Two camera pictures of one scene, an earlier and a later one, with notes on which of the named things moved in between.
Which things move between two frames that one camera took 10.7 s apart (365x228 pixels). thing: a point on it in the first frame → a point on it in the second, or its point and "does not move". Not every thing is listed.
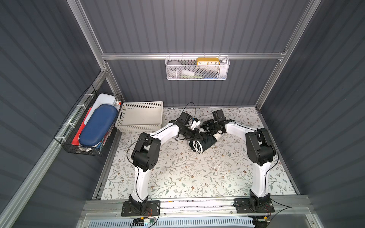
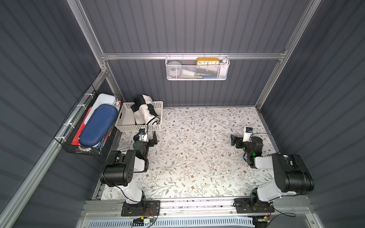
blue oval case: [97, 124] does not move
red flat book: [75, 139] does not move
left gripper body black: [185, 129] → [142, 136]
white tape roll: [174, 68] does not move
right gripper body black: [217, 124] → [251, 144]
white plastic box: [101, 99] does not move
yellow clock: [207, 61] does not move
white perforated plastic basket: [140, 116] does not move
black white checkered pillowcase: [198, 146] → [144, 113]
